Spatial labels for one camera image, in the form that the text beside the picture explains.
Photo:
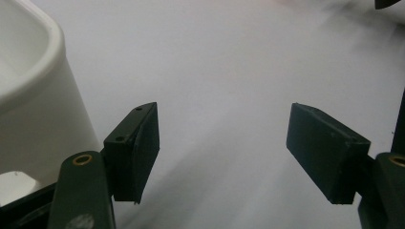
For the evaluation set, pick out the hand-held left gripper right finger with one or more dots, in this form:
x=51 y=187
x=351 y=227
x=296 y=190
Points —
x=324 y=152

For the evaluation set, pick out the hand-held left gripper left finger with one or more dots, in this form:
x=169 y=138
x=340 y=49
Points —
x=133 y=152

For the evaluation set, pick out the white plastic container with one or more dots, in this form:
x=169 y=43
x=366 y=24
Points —
x=47 y=127

